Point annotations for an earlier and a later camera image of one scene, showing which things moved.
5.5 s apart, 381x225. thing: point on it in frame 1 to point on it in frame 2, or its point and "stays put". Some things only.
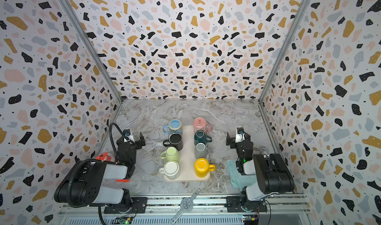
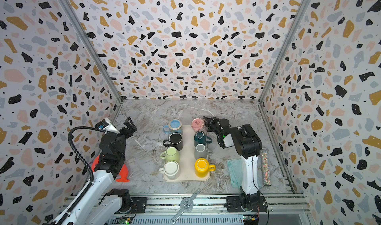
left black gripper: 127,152 to 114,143
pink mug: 200,123 stays put
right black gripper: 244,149 to 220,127
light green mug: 171,154 stays put
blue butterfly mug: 175,126 stays put
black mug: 175,140 stays put
